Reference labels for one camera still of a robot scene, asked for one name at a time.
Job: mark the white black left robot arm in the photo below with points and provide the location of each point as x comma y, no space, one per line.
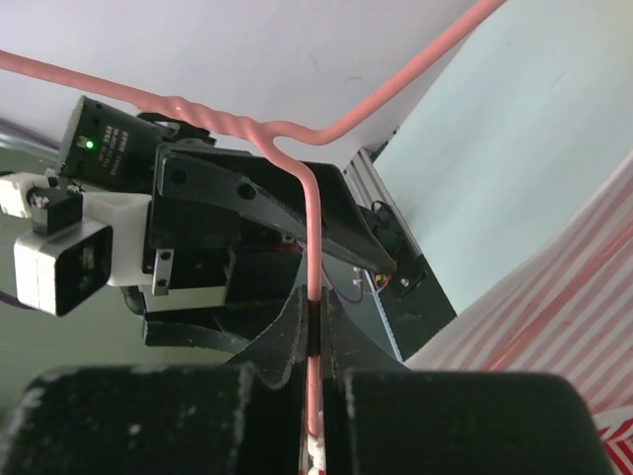
92,154

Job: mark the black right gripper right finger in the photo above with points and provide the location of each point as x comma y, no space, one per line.
382,418

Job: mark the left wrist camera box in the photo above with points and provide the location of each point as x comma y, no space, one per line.
82,241

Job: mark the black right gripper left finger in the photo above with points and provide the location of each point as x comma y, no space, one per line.
241,417

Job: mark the pink wire hanger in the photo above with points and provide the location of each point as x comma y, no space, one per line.
263,135

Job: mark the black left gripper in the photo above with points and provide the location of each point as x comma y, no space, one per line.
243,216

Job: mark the red white striped tank top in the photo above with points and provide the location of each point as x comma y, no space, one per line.
567,310

